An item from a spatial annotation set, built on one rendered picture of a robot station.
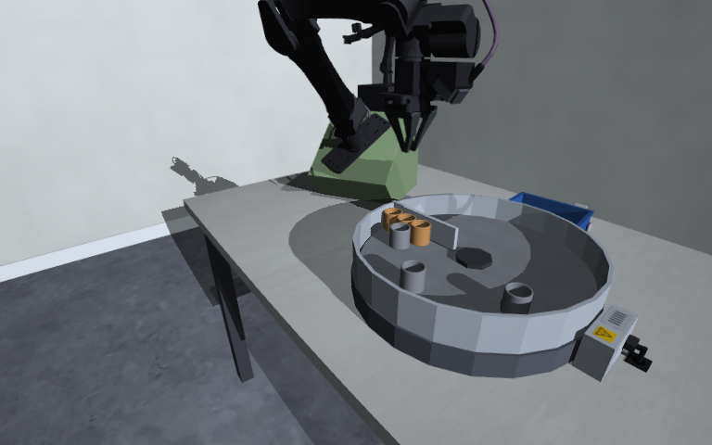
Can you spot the blue open crate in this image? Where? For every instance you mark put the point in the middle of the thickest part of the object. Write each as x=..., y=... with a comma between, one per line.
x=578, y=216

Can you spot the bronze bushing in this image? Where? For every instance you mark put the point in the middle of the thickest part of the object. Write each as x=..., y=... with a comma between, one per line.
x=406, y=218
x=390, y=219
x=420, y=236

